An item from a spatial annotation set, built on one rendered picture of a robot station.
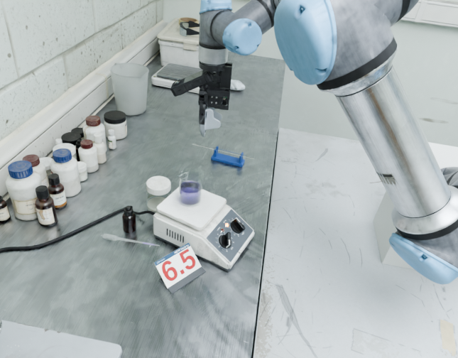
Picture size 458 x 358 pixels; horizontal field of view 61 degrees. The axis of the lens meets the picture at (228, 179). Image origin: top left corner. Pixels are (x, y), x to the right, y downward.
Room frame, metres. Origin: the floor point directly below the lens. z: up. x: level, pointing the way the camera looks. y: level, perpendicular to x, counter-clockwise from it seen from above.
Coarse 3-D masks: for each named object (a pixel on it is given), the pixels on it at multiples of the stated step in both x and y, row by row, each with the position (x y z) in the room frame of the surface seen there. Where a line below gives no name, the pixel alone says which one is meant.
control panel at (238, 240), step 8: (232, 216) 0.68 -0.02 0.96; (224, 224) 0.64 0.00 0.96; (216, 232) 0.61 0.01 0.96; (224, 232) 0.62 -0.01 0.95; (232, 232) 0.63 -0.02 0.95; (248, 232) 0.66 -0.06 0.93; (208, 240) 0.59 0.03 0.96; (216, 240) 0.60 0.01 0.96; (232, 240) 0.62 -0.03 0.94; (240, 240) 0.63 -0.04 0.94; (216, 248) 0.58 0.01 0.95; (224, 248) 0.59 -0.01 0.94; (232, 248) 0.60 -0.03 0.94; (240, 248) 0.61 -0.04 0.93; (224, 256) 0.57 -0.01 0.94; (232, 256) 0.58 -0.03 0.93
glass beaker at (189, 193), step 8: (184, 168) 0.70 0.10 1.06; (192, 168) 0.71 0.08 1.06; (184, 176) 0.69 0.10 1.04; (192, 176) 0.70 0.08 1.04; (200, 176) 0.70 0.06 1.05; (184, 184) 0.66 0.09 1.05; (192, 184) 0.66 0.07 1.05; (200, 184) 0.67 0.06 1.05; (184, 192) 0.66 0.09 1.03; (192, 192) 0.66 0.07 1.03; (200, 192) 0.67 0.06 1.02; (184, 200) 0.66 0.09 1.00; (192, 200) 0.66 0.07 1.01; (200, 200) 0.67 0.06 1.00
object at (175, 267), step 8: (176, 256) 0.56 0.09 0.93; (184, 256) 0.56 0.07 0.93; (192, 256) 0.57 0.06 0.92; (160, 264) 0.53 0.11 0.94; (168, 264) 0.54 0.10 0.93; (176, 264) 0.54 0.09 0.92; (184, 264) 0.55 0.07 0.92; (192, 264) 0.56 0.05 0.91; (160, 272) 0.52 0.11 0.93; (168, 272) 0.52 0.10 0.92; (176, 272) 0.53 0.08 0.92; (184, 272) 0.54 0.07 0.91; (168, 280) 0.51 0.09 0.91
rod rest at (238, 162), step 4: (216, 152) 1.00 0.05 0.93; (212, 156) 1.00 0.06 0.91; (216, 156) 1.00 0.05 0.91; (220, 156) 1.01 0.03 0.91; (224, 156) 1.01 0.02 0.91; (228, 156) 1.01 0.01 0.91; (232, 156) 1.01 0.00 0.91; (240, 156) 0.98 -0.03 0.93; (212, 160) 0.99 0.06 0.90; (216, 160) 0.99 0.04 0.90; (220, 160) 0.99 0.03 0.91; (224, 160) 0.99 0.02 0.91; (228, 160) 0.99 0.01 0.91; (232, 160) 0.99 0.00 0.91; (236, 160) 1.00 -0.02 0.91; (240, 160) 0.98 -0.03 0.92; (244, 160) 1.00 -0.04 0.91; (232, 164) 0.98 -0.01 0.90; (236, 164) 0.98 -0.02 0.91; (240, 164) 0.98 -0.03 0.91
